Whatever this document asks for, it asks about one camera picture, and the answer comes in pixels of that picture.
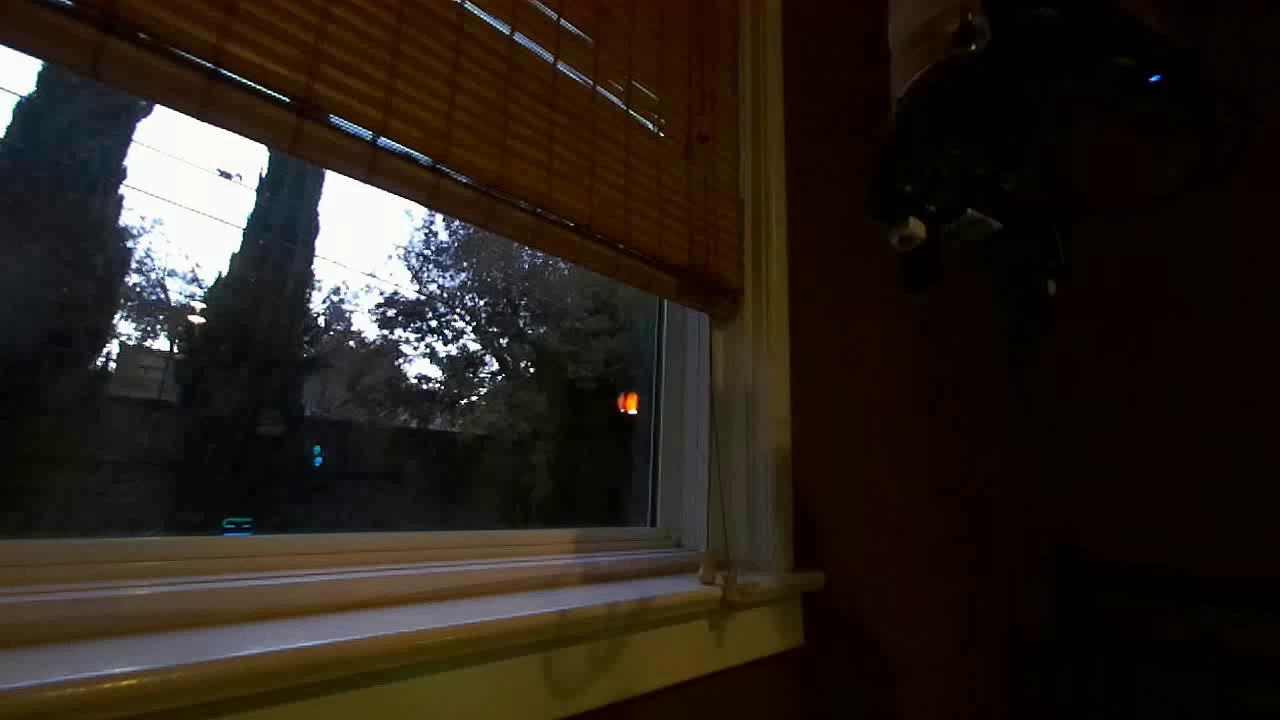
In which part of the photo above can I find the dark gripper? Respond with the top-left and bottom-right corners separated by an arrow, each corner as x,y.
876,0 -> 1235,291

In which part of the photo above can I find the brown bamboo window blind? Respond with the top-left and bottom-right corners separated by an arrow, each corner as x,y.
0,0 -> 746,314

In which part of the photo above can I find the white window frame with sill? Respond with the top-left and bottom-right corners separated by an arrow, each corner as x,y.
3,0 -> 802,720

